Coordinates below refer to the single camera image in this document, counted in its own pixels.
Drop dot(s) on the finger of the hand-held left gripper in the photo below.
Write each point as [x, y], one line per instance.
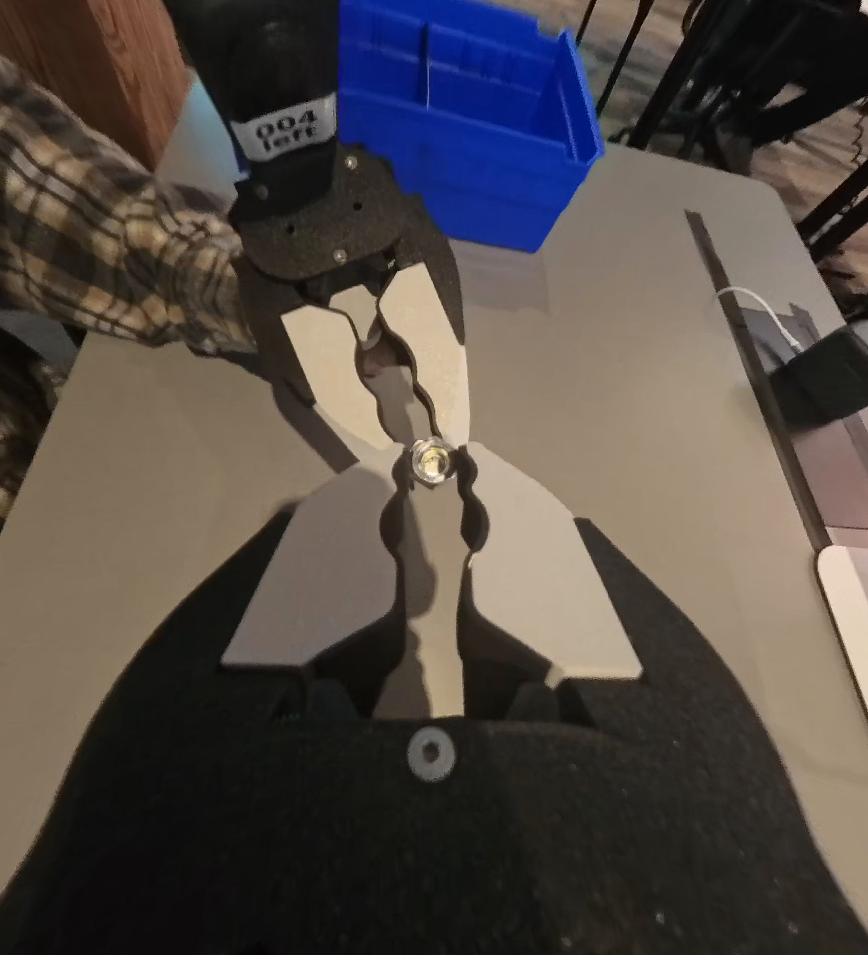
[337, 365]
[434, 336]

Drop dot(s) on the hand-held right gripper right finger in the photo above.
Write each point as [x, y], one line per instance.
[546, 589]

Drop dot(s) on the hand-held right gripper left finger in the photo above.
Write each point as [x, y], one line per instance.
[315, 582]

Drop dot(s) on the silver hex bolt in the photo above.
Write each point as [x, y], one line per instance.
[432, 468]

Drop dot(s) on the blue plastic bin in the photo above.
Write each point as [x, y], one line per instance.
[494, 171]

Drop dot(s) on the person's left forearm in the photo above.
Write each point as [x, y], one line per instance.
[91, 216]

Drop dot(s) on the white document stand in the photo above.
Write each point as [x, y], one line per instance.
[859, 634]

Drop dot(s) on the black rolling display stand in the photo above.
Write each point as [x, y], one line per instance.
[658, 82]

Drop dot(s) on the black device box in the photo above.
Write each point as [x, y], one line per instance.
[837, 373]

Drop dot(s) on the wooden office desk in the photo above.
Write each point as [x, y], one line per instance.
[851, 201]

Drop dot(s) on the wooden post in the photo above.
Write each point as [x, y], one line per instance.
[68, 60]

